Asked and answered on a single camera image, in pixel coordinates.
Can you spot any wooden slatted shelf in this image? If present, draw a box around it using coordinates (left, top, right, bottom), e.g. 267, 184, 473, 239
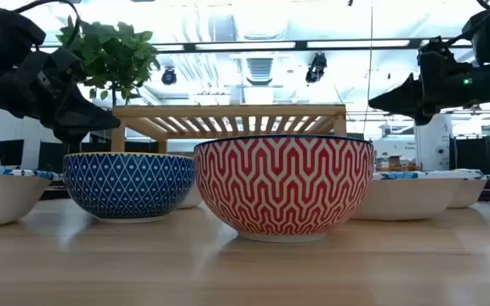
111, 104, 348, 154

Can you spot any green leafy potted plant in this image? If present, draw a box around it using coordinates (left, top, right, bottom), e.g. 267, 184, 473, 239
55, 15, 162, 107

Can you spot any blue bowl with yellow inside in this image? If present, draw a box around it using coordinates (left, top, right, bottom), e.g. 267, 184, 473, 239
62, 151, 196, 224

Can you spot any black computer monitor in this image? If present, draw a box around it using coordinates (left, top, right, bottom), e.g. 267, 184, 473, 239
0, 139, 26, 167

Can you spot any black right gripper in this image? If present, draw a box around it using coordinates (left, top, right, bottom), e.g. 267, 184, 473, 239
367, 37, 476, 127

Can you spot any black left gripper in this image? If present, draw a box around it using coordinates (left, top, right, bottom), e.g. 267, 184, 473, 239
0, 46, 122, 145

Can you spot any red zigzag bowl striped inside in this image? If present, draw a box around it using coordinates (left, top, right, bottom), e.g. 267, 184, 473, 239
193, 134, 375, 244

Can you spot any black overhead frame beam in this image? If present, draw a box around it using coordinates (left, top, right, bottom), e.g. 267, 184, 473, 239
40, 37, 474, 54

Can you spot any black room divider panel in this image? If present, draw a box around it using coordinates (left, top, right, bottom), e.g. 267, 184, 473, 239
38, 139, 159, 173
448, 134, 490, 182

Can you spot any cluttered wooden side table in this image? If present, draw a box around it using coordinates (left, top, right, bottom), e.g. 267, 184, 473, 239
374, 155, 419, 173

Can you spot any white pillar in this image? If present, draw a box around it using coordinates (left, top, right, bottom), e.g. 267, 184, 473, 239
413, 113, 454, 172

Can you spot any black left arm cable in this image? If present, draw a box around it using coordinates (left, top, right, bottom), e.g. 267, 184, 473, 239
13, 0, 81, 48

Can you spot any blue patterned white paper bowl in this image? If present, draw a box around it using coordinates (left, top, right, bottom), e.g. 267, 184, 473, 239
0, 167, 61, 230
350, 171, 461, 222
176, 178, 204, 210
425, 168, 490, 209

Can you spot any black ceiling camera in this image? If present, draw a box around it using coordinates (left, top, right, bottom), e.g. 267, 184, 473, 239
161, 66, 178, 87
305, 52, 328, 84

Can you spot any thin hanging black cable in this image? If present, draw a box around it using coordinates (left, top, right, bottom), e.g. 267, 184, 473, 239
362, 0, 374, 137

